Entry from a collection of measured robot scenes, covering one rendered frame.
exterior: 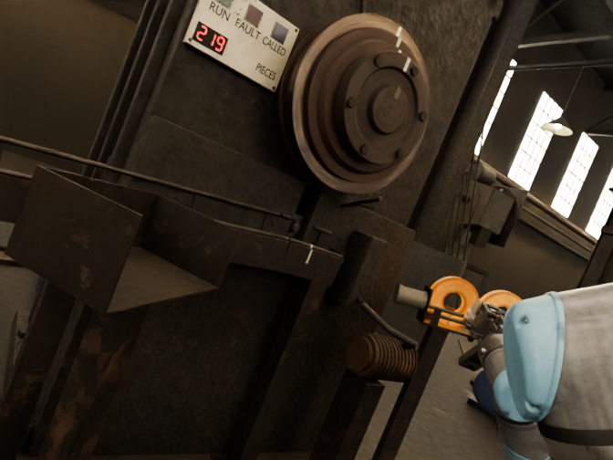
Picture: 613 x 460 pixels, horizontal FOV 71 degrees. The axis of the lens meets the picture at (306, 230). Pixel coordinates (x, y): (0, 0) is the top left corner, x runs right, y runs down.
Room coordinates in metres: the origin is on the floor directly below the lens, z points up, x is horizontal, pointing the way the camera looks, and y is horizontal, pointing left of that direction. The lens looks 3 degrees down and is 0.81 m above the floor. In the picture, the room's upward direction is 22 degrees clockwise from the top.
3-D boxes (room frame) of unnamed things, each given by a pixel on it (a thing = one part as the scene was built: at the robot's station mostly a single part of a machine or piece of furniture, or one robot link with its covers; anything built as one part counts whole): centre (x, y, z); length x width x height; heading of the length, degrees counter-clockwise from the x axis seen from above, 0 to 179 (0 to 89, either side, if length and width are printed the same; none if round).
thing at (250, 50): (1.10, 0.33, 1.15); 0.26 x 0.02 x 0.18; 125
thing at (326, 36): (1.21, -0.01, 1.11); 0.47 x 0.06 x 0.47; 125
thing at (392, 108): (1.13, -0.07, 1.11); 0.28 x 0.06 x 0.28; 125
